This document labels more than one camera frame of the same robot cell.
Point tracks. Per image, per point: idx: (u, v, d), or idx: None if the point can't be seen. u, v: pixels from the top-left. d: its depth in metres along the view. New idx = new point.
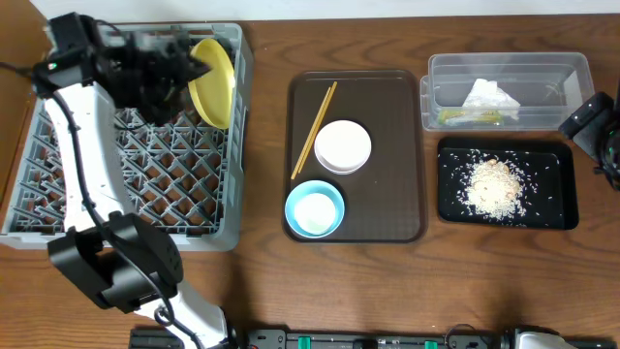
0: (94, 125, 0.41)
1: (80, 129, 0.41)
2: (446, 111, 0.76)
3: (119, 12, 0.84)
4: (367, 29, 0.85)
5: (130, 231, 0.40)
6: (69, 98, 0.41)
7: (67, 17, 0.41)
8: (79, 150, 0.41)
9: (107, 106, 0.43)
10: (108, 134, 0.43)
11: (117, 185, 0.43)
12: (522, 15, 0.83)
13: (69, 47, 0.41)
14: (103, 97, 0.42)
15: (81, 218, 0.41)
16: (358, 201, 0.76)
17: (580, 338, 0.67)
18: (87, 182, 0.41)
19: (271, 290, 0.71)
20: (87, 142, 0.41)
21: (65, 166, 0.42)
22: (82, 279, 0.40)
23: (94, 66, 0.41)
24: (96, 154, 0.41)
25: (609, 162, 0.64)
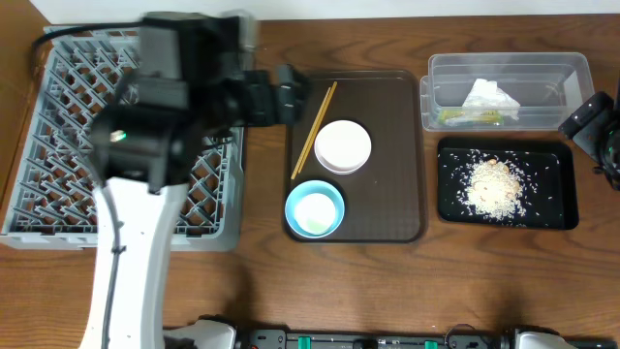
0: (142, 248, 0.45)
1: (128, 249, 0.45)
2: (446, 110, 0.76)
3: (119, 11, 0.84)
4: (367, 29, 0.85)
5: None
6: (126, 203, 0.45)
7: (166, 63, 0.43)
8: (124, 264, 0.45)
9: (164, 220, 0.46)
10: (151, 269, 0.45)
11: (145, 331, 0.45)
12: (522, 15, 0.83)
13: (155, 76, 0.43)
14: (164, 210, 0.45)
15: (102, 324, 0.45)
16: (359, 201, 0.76)
17: (580, 339, 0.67)
18: (120, 323, 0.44)
19: (271, 290, 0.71)
20: (130, 272, 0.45)
21: (105, 266, 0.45)
22: None
23: (171, 146, 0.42)
24: (134, 287, 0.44)
25: (609, 162, 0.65)
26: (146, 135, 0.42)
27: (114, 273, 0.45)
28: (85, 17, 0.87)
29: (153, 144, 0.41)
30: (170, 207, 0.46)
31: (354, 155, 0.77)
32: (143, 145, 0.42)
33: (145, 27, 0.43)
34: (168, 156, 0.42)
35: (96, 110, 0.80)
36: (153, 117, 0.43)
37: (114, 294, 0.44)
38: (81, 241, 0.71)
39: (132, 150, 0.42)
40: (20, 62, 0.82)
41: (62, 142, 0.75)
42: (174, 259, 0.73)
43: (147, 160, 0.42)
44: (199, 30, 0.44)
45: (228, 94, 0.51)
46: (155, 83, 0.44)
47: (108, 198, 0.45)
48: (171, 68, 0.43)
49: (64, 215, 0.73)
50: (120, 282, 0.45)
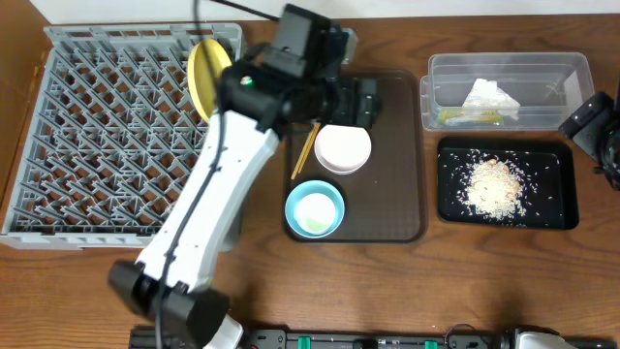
0: (234, 175, 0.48)
1: (221, 172, 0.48)
2: (446, 110, 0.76)
3: (119, 12, 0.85)
4: (367, 29, 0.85)
5: (177, 306, 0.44)
6: (231, 136, 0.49)
7: (296, 41, 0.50)
8: (210, 190, 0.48)
9: (254, 166, 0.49)
10: (234, 201, 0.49)
11: (208, 251, 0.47)
12: (522, 15, 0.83)
13: (285, 49, 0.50)
14: (260, 155, 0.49)
15: (167, 239, 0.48)
16: (359, 201, 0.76)
17: (581, 338, 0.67)
18: (191, 234, 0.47)
19: (272, 290, 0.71)
20: (215, 193, 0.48)
21: (190, 192, 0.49)
22: (130, 301, 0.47)
23: (282, 104, 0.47)
24: (215, 208, 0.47)
25: (609, 161, 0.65)
26: (265, 91, 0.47)
27: (205, 184, 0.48)
28: (86, 18, 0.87)
29: (265, 99, 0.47)
30: (260, 158, 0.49)
31: (354, 155, 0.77)
32: (263, 98, 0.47)
33: (293, 8, 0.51)
34: (278, 113, 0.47)
35: (95, 110, 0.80)
36: (268, 80, 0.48)
37: (199, 204, 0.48)
38: (80, 241, 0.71)
39: (255, 95, 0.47)
40: (20, 62, 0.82)
41: (62, 142, 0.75)
42: None
43: (258, 109, 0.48)
44: (326, 27, 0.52)
45: (330, 92, 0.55)
46: (282, 54, 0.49)
47: (223, 121, 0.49)
48: (300, 46, 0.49)
49: (64, 215, 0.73)
50: (201, 211, 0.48)
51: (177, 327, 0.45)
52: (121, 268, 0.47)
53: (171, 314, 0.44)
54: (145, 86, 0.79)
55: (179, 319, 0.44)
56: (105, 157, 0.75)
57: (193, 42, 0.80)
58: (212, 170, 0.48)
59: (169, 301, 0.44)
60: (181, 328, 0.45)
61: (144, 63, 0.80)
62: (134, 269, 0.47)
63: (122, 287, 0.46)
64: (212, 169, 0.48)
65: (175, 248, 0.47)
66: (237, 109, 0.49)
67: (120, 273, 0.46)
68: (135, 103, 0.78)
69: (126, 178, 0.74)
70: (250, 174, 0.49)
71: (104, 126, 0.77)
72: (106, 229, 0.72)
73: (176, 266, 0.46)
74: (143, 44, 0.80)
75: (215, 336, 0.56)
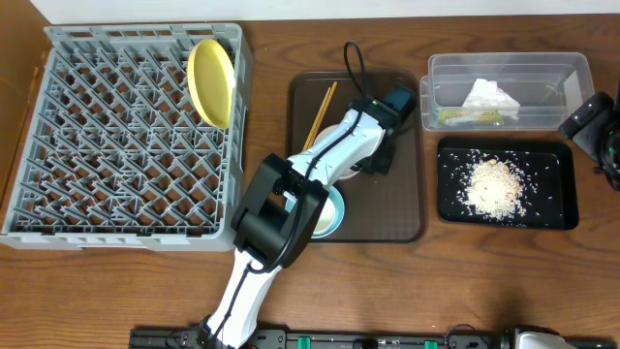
0: (362, 141, 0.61)
1: (353, 136, 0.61)
2: (446, 110, 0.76)
3: (119, 12, 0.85)
4: (367, 29, 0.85)
5: (314, 203, 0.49)
6: (364, 121, 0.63)
7: (397, 101, 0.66)
8: (345, 141, 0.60)
9: (366, 150, 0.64)
10: (352, 159, 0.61)
11: (333, 176, 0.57)
12: (521, 15, 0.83)
13: (390, 105, 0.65)
14: (372, 145, 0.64)
15: (303, 157, 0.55)
16: (358, 201, 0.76)
17: (580, 338, 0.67)
18: (329, 157, 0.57)
19: (272, 290, 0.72)
20: (350, 145, 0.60)
21: (327, 139, 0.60)
22: (259, 188, 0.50)
23: (388, 128, 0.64)
24: (347, 153, 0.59)
25: (609, 162, 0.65)
26: (383, 115, 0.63)
27: (343, 137, 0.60)
28: (86, 18, 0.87)
29: (383, 118, 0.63)
30: (372, 146, 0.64)
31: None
32: (381, 116, 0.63)
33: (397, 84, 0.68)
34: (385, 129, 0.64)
35: (96, 110, 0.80)
36: (384, 111, 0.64)
37: (338, 145, 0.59)
38: (80, 241, 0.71)
39: (377, 111, 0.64)
40: (21, 62, 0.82)
41: (62, 142, 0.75)
42: (174, 259, 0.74)
43: (377, 120, 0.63)
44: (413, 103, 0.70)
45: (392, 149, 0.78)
46: (391, 104, 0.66)
47: (359, 111, 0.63)
48: (399, 107, 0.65)
49: (64, 215, 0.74)
50: (337, 151, 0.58)
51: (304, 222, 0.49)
52: (271, 159, 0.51)
53: (310, 210, 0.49)
54: (145, 86, 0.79)
55: (311, 215, 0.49)
56: (105, 157, 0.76)
57: (193, 43, 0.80)
58: (347, 133, 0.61)
59: (311, 197, 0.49)
60: (307, 225, 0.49)
61: (144, 63, 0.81)
62: (280, 165, 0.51)
63: (269, 174, 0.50)
64: (347, 133, 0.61)
65: (317, 162, 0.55)
66: (367, 112, 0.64)
67: (273, 163, 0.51)
68: (135, 103, 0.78)
69: (126, 178, 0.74)
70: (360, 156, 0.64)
71: (104, 126, 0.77)
72: (107, 228, 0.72)
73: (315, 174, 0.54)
74: (143, 44, 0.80)
75: (248, 306, 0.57)
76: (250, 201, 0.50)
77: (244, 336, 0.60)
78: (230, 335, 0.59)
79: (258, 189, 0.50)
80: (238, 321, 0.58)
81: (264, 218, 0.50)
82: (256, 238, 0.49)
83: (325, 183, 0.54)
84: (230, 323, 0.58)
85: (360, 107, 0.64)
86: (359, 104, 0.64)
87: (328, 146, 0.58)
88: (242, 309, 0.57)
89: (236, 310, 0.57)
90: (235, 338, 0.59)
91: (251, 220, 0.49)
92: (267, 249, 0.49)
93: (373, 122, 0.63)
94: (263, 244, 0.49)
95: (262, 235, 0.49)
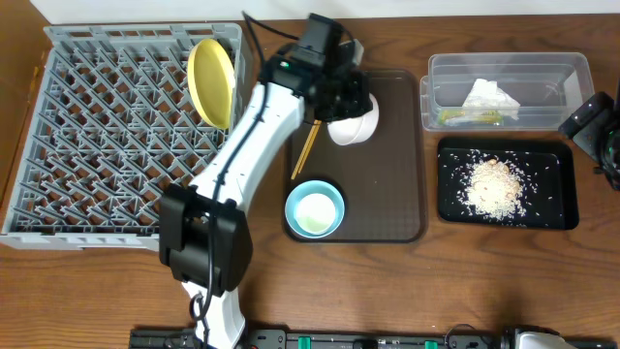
0: (276, 126, 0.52)
1: (263, 122, 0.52)
2: (446, 110, 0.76)
3: (119, 12, 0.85)
4: (367, 29, 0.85)
5: (230, 226, 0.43)
6: (273, 102, 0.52)
7: (317, 40, 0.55)
8: (255, 133, 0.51)
9: (289, 122, 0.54)
10: (271, 145, 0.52)
11: (249, 184, 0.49)
12: (521, 15, 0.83)
13: (308, 48, 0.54)
14: (294, 112, 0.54)
15: (207, 182, 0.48)
16: (359, 201, 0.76)
17: (580, 338, 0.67)
18: (237, 164, 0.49)
19: (272, 290, 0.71)
20: (261, 137, 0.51)
21: (233, 138, 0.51)
22: (170, 226, 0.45)
23: (310, 89, 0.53)
24: (259, 146, 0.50)
25: (609, 162, 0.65)
26: (295, 76, 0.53)
27: (249, 131, 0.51)
28: (85, 17, 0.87)
29: (297, 79, 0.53)
30: (294, 115, 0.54)
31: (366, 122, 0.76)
32: (294, 79, 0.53)
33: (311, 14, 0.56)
34: (302, 93, 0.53)
35: (96, 110, 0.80)
36: (296, 69, 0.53)
37: (245, 144, 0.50)
38: (80, 241, 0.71)
39: (288, 76, 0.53)
40: (20, 62, 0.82)
41: (62, 142, 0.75)
42: None
43: (289, 87, 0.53)
44: (341, 32, 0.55)
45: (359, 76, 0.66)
46: (305, 50, 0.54)
47: (265, 86, 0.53)
48: (317, 45, 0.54)
49: (64, 215, 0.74)
50: (244, 154, 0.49)
51: (226, 248, 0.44)
52: (170, 192, 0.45)
53: (226, 236, 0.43)
54: (145, 86, 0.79)
55: (229, 239, 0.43)
56: (105, 157, 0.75)
57: (193, 42, 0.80)
58: (255, 120, 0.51)
59: (222, 220, 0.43)
60: (230, 249, 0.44)
61: (144, 63, 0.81)
62: (183, 194, 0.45)
63: (172, 209, 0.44)
64: (256, 120, 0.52)
65: (225, 176, 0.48)
66: (277, 81, 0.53)
67: (173, 195, 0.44)
68: (135, 103, 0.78)
69: (125, 178, 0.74)
70: (281, 130, 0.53)
71: (104, 126, 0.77)
72: (107, 229, 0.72)
73: (225, 191, 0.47)
74: (143, 44, 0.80)
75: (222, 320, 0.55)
76: (168, 239, 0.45)
77: (233, 336, 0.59)
78: (217, 343, 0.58)
79: (170, 227, 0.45)
80: (221, 332, 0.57)
81: (189, 250, 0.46)
82: (192, 272, 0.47)
83: (239, 202, 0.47)
84: (212, 334, 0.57)
85: (265, 78, 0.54)
86: (264, 77, 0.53)
87: (234, 148, 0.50)
88: (217, 323, 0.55)
89: (213, 324, 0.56)
90: (227, 342, 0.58)
91: (178, 255, 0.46)
92: (204, 280, 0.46)
93: (286, 93, 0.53)
94: (200, 276, 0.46)
95: (194, 268, 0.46)
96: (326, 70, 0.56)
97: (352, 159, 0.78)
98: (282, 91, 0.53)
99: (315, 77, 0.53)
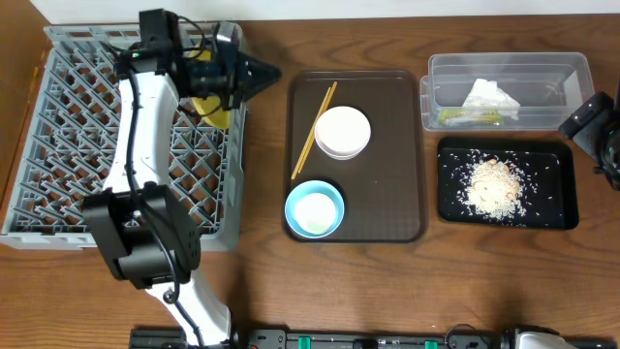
0: (158, 109, 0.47)
1: (141, 109, 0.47)
2: (446, 110, 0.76)
3: (118, 12, 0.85)
4: (367, 29, 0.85)
5: (159, 201, 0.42)
6: (141, 88, 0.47)
7: (160, 32, 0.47)
8: (138, 123, 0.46)
9: (170, 97, 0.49)
10: (165, 122, 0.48)
11: (160, 162, 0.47)
12: (521, 15, 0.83)
13: (152, 40, 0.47)
14: (169, 87, 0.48)
15: (121, 181, 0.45)
16: (358, 201, 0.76)
17: (580, 338, 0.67)
18: (138, 148, 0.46)
19: (272, 290, 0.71)
20: (146, 120, 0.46)
21: (118, 135, 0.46)
22: (106, 235, 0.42)
23: (170, 65, 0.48)
24: (148, 130, 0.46)
25: (609, 161, 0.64)
26: (151, 61, 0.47)
27: (132, 121, 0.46)
28: (85, 18, 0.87)
29: (156, 60, 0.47)
30: (171, 90, 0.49)
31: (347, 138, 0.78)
32: (152, 60, 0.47)
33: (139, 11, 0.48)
34: (167, 71, 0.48)
35: (95, 110, 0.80)
36: (150, 54, 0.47)
37: (136, 132, 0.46)
38: (81, 241, 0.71)
39: (145, 61, 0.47)
40: (21, 62, 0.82)
41: (62, 142, 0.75)
42: None
43: (151, 71, 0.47)
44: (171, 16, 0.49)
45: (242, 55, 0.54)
46: (151, 43, 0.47)
47: (126, 78, 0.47)
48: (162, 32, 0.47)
49: (64, 215, 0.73)
50: (138, 144, 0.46)
51: (167, 225, 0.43)
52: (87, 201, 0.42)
53: (161, 213, 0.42)
54: None
55: (167, 215, 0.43)
56: (105, 157, 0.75)
57: None
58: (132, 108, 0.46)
59: (150, 201, 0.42)
60: (171, 226, 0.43)
61: None
62: (101, 197, 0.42)
63: (98, 216, 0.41)
64: (133, 109, 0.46)
65: (135, 164, 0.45)
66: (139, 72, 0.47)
67: (90, 203, 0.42)
68: None
69: None
70: (168, 105, 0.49)
71: (104, 126, 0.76)
72: None
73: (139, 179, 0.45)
74: None
75: (204, 314, 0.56)
76: (111, 251, 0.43)
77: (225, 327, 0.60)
78: (210, 339, 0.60)
79: (105, 236, 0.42)
80: (210, 328, 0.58)
81: (137, 251, 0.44)
82: (149, 271, 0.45)
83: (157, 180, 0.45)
84: (204, 331, 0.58)
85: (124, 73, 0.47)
86: (123, 70, 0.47)
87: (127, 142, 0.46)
88: (202, 319, 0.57)
89: (201, 323, 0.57)
90: (221, 334, 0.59)
91: (130, 260, 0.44)
92: (164, 269, 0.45)
93: (150, 78, 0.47)
94: (157, 270, 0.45)
95: (148, 263, 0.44)
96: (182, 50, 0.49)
97: (352, 159, 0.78)
98: (146, 76, 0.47)
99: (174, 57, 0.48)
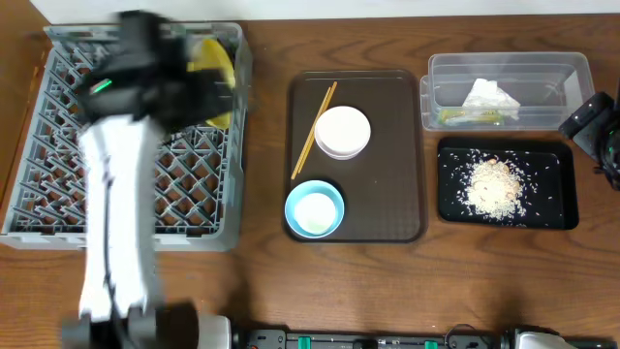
0: (133, 183, 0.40)
1: (113, 179, 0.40)
2: (446, 110, 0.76)
3: (118, 11, 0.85)
4: (367, 29, 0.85)
5: (144, 330, 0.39)
6: (115, 140, 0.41)
7: (135, 43, 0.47)
8: (112, 202, 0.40)
9: (149, 149, 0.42)
10: (146, 199, 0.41)
11: (144, 258, 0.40)
12: (521, 15, 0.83)
13: (125, 54, 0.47)
14: (148, 139, 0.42)
15: (100, 296, 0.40)
16: (358, 201, 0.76)
17: (580, 339, 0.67)
18: (113, 246, 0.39)
19: (272, 290, 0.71)
20: (124, 199, 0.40)
21: (91, 220, 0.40)
22: None
23: (143, 93, 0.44)
24: (128, 211, 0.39)
25: (609, 161, 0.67)
26: (122, 87, 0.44)
27: (106, 202, 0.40)
28: (84, 17, 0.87)
29: (131, 88, 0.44)
30: (151, 141, 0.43)
31: (350, 140, 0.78)
32: (122, 93, 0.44)
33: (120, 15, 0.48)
34: (141, 98, 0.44)
35: None
36: (120, 79, 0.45)
37: (109, 216, 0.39)
38: (81, 241, 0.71)
39: (113, 93, 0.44)
40: (20, 62, 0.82)
41: (62, 142, 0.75)
42: (174, 259, 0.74)
43: (121, 103, 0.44)
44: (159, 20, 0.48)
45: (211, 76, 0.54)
46: (127, 57, 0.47)
47: (95, 132, 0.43)
48: (139, 47, 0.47)
49: (64, 215, 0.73)
50: (113, 236, 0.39)
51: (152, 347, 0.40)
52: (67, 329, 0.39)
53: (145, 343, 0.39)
54: None
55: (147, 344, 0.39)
56: None
57: None
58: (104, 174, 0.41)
59: (134, 325, 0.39)
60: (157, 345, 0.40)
61: None
62: (81, 324, 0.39)
63: None
64: (103, 174, 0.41)
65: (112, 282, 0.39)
66: (108, 115, 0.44)
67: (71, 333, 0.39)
68: None
69: None
70: (142, 173, 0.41)
71: None
72: None
73: (119, 292, 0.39)
74: None
75: None
76: None
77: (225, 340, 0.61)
78: None
79: None
80: None
81: None
82: None
83: (144, 299, 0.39)
84: None
85: (93, 113, 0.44)
86: (92, 118, 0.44)
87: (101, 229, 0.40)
88: None
89: None
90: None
91: None
92: None
93: (121, 127, 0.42)
94: None
95: None
96: (163, 69, 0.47)
97: (353, 159, 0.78)
98: (119, 124, 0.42)
99: (144, 81, 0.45)
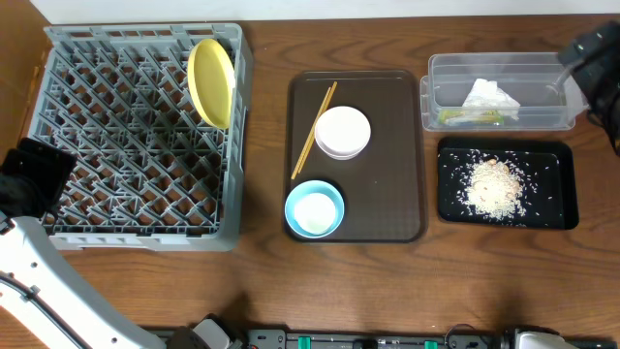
0: (53, 277, 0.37)
1: (39, 291, 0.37)
2: (446, 111, 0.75)
3: (119, 12, 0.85)
4: (367, 29, 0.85)
5: None
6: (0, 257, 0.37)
7: None
8: (54, 307, 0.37)
9: (43, 241, 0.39)
10: (77, 278, 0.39)
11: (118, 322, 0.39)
12: (521, 16, 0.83)
13: None
14: (30, 232, 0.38)
15: None
16: (358, 201, 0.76)
17: (580, 339, 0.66)
18: (86, 336, 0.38)
19: (272, 290, 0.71)
20: (61, 293, 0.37)
21: (48, 335, 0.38)
22: None
23: None
24: (76, 303, 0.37)
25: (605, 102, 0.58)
26: None
27: (48, 311, 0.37)
28: (84, 17, 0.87)
29: None
30: (35, 232, 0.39)
31: (351, 141, 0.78)
32: None
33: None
34: None
35: (96, 110, 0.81)
36: None
37: (60, 320, 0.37)
38: (81, 241, 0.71)
39: None
40: (21, 62, 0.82)
41: (62, 142, 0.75)
42: (174, 259, 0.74)
43: None
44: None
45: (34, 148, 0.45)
46: None
47: None
48: None
49: (64, 215, 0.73)
50: (77, 328, 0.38)
51: None
52: None
53: None
54: (146, 86, 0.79)
55: None
56: (105, 157, 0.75)
57: (193, 42, 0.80)
58: (26, 297, 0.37)
59: None
60: None
61: (145, 63, 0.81)
62: None
63: None
64: (25, 297, 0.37)
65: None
66: None
67: None
68: (135, 103, 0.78)
69: (126, 178, 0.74)
70: (60, 263, 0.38)
71: (104, 126, 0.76)
72: (106, 229, 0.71)
73: None
74: (143, 44, 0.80)
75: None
76: None
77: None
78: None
79: None
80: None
81: None
82: None
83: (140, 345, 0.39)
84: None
85: None
86: None
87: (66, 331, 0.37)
88: None
89: None
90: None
91: None
92: None
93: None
94: None
95: None
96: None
97: (353, 159, 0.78)
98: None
99: None
